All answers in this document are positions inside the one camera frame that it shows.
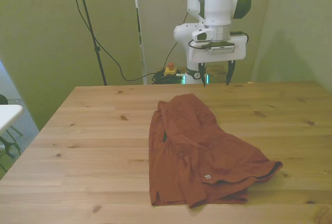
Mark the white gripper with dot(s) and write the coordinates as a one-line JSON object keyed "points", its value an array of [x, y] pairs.
{"points": [[223, 56]]}

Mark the rust red shorts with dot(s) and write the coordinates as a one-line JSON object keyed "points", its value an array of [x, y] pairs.
{"points": [[186, 151]]}

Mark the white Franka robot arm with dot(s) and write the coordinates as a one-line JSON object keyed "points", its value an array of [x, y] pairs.
{"points": [[218, 1]]}

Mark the yellow emergency stop button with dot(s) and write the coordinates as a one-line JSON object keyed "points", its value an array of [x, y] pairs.
{"points": [[169, 71]]}

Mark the white divider panel edge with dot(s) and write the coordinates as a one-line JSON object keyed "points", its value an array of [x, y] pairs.
{"points": [[139, 40]]}

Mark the black tripod stand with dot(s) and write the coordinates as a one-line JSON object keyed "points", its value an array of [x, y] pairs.
{"points": [[89, 24]]}

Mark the white folding table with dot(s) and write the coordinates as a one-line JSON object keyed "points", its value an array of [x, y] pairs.
{"points": [[7, 115]]}

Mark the black round object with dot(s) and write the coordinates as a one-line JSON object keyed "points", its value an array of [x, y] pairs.
{"points": [[2, 99]]}

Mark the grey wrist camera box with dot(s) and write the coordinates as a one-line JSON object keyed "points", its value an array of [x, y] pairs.
{"points": [[223, 48]]}

